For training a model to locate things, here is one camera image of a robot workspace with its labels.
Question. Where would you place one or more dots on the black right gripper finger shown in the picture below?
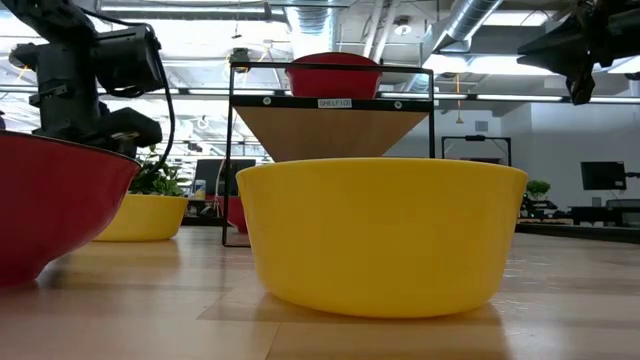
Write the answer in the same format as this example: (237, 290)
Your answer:
(565, 57)
(565, 37)

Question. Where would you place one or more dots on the red bowl with floral inside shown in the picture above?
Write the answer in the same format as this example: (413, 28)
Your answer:
(240, 215)
(50, 200)
(332, 80)

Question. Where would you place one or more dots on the yellow plastic mini bowl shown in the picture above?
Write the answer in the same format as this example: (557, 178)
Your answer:
(145, 217)
(380, 235)

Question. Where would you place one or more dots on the black monitor on arm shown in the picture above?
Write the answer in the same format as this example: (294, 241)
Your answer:
(602, 175)

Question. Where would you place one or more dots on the green plant in white pot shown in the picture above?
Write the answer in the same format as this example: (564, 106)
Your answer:
(160, 180)

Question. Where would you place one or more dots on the small green desk plant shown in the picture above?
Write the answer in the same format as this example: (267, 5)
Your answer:
(537, 189)

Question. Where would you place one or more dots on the dark office desk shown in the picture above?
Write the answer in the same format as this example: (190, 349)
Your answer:
(600, 212)

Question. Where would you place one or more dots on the white bottle with blue label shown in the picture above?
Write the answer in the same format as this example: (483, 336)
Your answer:
(200, 190)

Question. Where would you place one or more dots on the black computer monitor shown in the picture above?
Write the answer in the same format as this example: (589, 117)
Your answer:
(212, 175)

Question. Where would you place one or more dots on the black ceiling-mounted device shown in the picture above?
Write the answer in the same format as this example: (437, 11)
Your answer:
(240, 55)

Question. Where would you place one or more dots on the white shelf label sticker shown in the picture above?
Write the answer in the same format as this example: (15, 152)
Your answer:
(334, 103)

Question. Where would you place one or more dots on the black-framed wooden shelf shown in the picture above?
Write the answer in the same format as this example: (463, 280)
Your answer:
(325, 132)

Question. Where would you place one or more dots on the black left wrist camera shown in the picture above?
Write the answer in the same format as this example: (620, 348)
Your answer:
(127, 60)

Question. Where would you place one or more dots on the large silver ceiling duct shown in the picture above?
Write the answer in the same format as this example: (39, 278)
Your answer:
(467, 22)

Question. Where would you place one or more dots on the grey wall vent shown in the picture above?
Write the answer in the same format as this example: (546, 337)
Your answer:
(481, 125)

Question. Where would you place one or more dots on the black metal stand frame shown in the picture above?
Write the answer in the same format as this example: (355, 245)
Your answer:
(475, 137)

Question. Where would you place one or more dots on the ribbed silver ceiling duct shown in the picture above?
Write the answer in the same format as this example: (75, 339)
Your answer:
(310, 22)

